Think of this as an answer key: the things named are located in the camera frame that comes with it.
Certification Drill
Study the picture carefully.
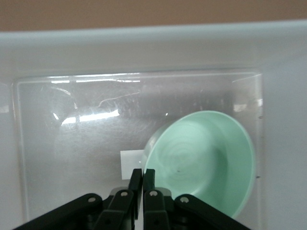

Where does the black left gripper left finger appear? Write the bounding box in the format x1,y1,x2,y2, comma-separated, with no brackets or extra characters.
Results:
94,169,142,230

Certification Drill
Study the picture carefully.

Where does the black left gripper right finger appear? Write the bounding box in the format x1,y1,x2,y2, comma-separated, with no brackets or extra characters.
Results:
143,169,171,230

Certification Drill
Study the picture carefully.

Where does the mint green bowl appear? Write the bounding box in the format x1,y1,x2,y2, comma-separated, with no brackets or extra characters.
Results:
143,110,256,219

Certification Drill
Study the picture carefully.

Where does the clear plastic storage box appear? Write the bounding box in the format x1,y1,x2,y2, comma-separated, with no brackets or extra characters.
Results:
0,20,307,230

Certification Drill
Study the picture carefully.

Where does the white square label sticker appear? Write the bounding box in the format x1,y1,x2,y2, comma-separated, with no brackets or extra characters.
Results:
119,149,146,180

